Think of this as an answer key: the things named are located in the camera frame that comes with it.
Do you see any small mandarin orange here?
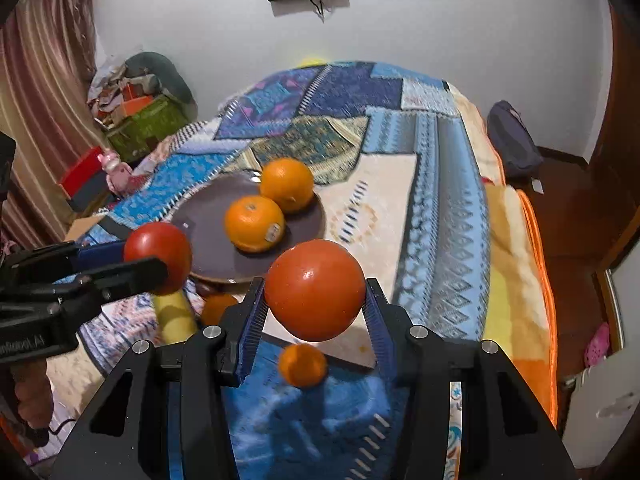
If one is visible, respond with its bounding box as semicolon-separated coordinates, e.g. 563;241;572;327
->
200;293;240;329
278;343;329;389

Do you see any green box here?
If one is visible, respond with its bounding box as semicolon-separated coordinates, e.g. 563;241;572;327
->
104;97;191;164

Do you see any large red tomato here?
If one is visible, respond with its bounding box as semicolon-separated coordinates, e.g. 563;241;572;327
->
264;239;367;344

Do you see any orange yellow fleece blanket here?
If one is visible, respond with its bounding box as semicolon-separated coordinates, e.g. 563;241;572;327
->
445;80;559;429

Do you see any cardboard piece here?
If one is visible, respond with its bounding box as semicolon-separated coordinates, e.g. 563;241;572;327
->
63;213;109;242

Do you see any small red tomato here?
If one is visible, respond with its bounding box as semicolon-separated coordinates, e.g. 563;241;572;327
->
123;222;194;296

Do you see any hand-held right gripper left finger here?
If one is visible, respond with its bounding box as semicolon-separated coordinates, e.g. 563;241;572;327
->
65;276;266;480

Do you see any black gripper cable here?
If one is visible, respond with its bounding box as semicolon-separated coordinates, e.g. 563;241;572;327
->
29;417;77;443

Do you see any dark grey backpack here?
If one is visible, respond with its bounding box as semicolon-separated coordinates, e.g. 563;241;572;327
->
485;100;544;179

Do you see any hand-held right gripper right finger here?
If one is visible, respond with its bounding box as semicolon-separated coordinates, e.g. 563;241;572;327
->
362;277;577;480

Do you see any orange with sticker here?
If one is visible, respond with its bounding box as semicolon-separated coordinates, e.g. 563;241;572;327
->
223;196;287;254

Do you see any brown round plate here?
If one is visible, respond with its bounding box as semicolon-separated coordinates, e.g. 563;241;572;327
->
169;170;327;285

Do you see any red box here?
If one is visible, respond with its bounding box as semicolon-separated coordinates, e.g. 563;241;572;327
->
58;147;109;200

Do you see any person's left hand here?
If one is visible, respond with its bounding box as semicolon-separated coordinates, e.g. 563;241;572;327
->
10;359;54;432

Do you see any striped brown curtain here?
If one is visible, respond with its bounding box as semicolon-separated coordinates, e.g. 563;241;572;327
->
0;0;109;248

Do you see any yellow banana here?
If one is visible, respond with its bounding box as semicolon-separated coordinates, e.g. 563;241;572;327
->
152;289;199;347

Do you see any brown wooden wardrobe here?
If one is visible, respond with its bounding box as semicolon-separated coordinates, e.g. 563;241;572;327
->
588;0;640;352

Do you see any pink plush toy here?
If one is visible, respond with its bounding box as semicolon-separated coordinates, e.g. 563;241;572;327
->
99;149;134;197

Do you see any orange box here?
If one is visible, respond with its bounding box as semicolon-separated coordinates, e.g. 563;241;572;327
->
119;95;157;117

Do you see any plain large orange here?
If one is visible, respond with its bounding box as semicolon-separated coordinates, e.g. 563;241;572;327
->
258;157;315;213

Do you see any blue patchwork blanket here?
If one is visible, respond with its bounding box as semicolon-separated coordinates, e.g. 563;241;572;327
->
79;60;494;480

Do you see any white plastic appliance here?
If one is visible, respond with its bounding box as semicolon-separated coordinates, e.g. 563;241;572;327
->
562;349;637;469

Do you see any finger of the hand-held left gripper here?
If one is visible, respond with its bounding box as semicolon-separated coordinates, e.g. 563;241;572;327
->
60;257;170;307
74;240;129;274

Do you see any grey cushion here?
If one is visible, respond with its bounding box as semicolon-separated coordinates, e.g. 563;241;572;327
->
124;51;194;107

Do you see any pile of clothes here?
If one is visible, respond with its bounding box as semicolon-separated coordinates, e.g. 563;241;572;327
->
86;57;162;122

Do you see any pink clog shoe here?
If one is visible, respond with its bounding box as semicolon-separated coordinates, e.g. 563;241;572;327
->
583;322;612;367

